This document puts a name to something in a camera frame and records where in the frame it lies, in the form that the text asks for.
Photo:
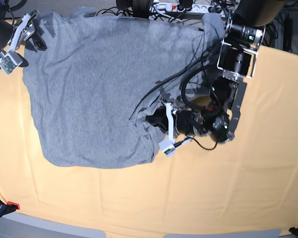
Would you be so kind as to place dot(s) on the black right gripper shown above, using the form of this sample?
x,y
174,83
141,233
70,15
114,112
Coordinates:
x,y
31,31

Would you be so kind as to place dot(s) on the blue red clamp left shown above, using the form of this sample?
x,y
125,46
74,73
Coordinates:
x,y
7,208

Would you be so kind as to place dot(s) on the white power strip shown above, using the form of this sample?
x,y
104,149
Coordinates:
x,y
168,9

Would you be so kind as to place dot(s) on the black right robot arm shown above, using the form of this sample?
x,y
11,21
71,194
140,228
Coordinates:
x,y
6,11

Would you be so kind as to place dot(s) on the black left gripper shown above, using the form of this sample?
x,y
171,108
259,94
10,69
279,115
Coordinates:
x,y
186,122

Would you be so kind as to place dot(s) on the grey t-shirt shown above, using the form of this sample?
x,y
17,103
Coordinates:
x,y
98,79

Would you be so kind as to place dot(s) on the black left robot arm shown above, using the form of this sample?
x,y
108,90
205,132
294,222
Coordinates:
x,y
244,34

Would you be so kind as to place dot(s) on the yellow table cloth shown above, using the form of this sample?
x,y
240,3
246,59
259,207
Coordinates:
x,y
249,184

